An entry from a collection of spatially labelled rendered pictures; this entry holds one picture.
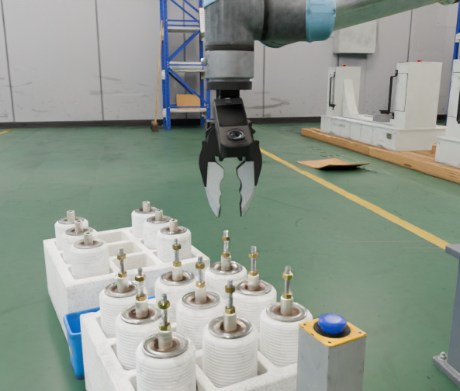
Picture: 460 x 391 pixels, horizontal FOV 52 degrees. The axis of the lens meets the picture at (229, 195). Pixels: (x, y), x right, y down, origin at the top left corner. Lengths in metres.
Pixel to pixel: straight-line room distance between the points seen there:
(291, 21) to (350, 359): 0.49
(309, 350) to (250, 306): 0.26
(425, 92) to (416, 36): 4.28
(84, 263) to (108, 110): 5.98
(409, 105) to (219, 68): 3.57
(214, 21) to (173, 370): 0.52
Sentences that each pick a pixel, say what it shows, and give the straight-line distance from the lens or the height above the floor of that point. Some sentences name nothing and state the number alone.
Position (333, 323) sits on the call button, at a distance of 0.71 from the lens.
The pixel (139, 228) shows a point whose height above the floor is 0.20.
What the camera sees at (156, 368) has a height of 0.24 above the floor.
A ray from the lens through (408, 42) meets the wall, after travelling 8.46.
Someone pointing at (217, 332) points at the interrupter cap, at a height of 0.25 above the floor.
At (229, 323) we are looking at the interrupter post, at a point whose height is 0.26.
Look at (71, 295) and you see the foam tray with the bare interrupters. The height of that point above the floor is 0.15.
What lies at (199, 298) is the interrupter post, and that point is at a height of 0.26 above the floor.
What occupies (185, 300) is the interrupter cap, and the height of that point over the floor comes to 0.25.
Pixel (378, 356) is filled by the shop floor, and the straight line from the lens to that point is 1.29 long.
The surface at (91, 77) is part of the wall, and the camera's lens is 7.17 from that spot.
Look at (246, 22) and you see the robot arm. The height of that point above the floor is 0.75.
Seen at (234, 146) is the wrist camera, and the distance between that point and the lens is 0.65.
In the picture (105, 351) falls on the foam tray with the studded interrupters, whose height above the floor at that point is 0.18.
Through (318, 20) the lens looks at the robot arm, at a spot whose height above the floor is 0.75.
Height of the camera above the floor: 0.67
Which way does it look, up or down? 14 degrees down
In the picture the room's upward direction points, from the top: straight up
